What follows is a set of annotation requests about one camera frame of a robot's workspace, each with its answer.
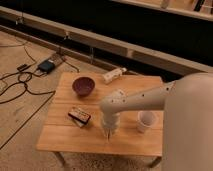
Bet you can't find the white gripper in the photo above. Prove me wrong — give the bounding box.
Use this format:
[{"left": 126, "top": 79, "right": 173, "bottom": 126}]
[{"left": 101, "top": 113, "right": 120, "bottom": 141}]

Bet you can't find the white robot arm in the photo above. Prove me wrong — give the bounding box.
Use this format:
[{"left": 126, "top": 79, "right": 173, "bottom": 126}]
[{"left": 100, "top": 73, "right": 213, "bottom": 171}]

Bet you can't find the dark snack box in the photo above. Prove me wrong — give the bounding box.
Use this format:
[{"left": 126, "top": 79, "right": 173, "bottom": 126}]
[{"left": 68, "top": 107, "right": 91, "bottom": 127}]

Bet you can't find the wooden table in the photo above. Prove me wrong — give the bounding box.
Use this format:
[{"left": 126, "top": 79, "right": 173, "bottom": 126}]
[{"left": 37, "top": 72, "right": 163, "bottom": 165}]

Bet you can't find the white paper cup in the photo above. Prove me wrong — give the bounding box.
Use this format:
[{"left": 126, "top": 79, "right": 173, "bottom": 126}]
[{"left": 137, "top": 111, "right": 158, "bottom": 133}]

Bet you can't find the dark purple bowl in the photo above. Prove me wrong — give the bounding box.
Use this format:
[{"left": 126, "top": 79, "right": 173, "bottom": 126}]
[{"left": 72, "top": 77, "right": 95, "bottom": 96}]

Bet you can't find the clear plastic bottle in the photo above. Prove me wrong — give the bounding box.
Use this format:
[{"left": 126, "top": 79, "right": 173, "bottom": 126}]
[{"left": 102, "top": 68, "right": 127, "bottom": 84}]

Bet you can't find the black power adapter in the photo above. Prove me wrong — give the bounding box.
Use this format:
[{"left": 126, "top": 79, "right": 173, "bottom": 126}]
[{"left": 38, "top": 60, "right": 55, "bottom": 73}]

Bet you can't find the small black plug box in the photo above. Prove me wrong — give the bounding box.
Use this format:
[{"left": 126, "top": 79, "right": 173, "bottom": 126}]
[{"left": 17, "top": 64, "right": 30, "bottom": 72}]

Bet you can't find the black floor cable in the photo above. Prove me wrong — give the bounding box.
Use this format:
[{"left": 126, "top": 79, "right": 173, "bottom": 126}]
[{"left": 0, "top": 43, "right": 57, "bottom": 105}]

